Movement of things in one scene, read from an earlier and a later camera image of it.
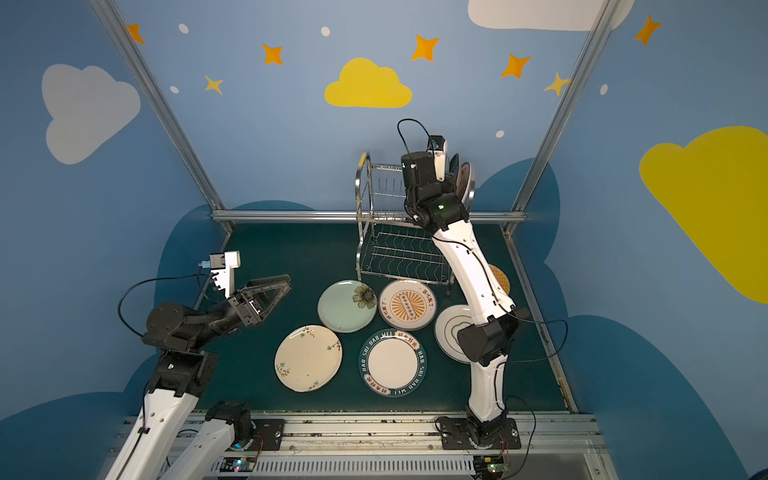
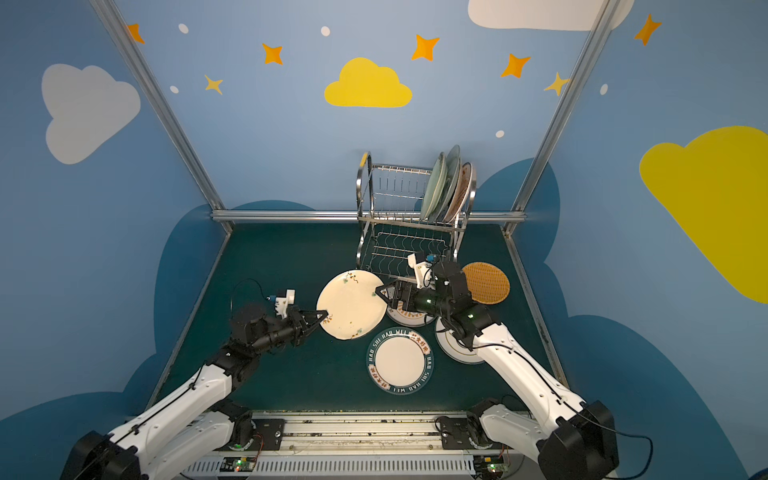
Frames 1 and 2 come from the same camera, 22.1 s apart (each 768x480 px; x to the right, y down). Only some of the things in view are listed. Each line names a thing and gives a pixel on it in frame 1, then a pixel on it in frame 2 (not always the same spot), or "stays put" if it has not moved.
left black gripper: [246, 306] → [298, 325]
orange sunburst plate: [463, 180] stays put
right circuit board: [489, 465] stays put
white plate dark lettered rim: [393, 362] stays put
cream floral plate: [308, 358] → [353, 305]
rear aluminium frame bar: [347, 215] stays put
